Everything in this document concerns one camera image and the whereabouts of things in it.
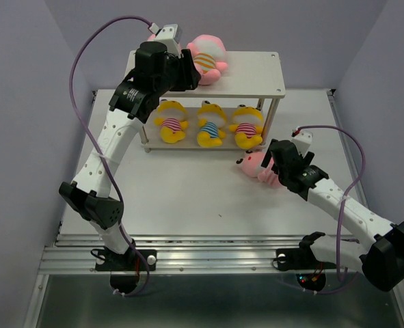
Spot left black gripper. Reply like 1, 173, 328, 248
154, 49, 202, 96

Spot pink plush orange stripes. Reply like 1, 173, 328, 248
187, 34, 228, 85

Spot yellow plush pink stripes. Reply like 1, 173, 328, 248
229, 105, 264, 150
154, 99, 189, 144

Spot yellow plush blue stripes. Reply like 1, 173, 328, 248
197, 100, 227, 148

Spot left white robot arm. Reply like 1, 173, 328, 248
59, 41, 201, 269

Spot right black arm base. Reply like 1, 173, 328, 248
272, 248, 321, 271

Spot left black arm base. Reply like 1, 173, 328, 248
90, 247, 157, 273

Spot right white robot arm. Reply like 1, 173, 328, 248
261, 139, 404, 292

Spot white two-tier shelf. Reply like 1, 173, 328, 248
140, 51, 286, 152

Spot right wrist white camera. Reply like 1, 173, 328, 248
291, 130, 313, 157

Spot wrist white camera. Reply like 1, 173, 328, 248
153, 24, 182, 56
291, 130, 313, 157

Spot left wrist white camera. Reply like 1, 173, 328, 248
153, 24, 182, 56

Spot aluminium rail frame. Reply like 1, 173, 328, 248
22, 88, 404, 328

